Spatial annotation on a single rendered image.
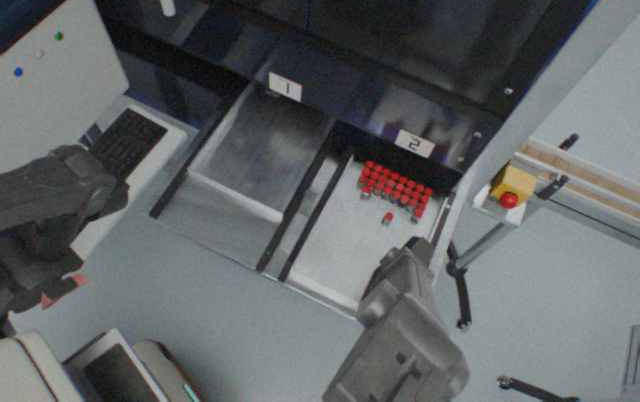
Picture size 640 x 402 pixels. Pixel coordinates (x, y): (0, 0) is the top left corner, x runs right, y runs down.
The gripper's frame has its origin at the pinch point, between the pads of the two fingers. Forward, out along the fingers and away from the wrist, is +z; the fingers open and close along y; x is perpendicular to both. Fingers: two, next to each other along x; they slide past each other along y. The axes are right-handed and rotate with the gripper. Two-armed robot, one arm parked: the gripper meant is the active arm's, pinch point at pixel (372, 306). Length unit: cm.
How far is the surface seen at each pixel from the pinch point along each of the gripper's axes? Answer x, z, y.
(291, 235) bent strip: 23.8, 2.5, 7.6
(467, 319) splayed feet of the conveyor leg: -44, 80, 42
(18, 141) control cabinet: 89, -4, -5
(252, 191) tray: 37.6, 2.2, 13.4
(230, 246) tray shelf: 35.1, 3.5, -1.3
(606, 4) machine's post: -8, -61, 32
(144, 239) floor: 91, 91, 14
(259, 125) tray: 46, 1, 31
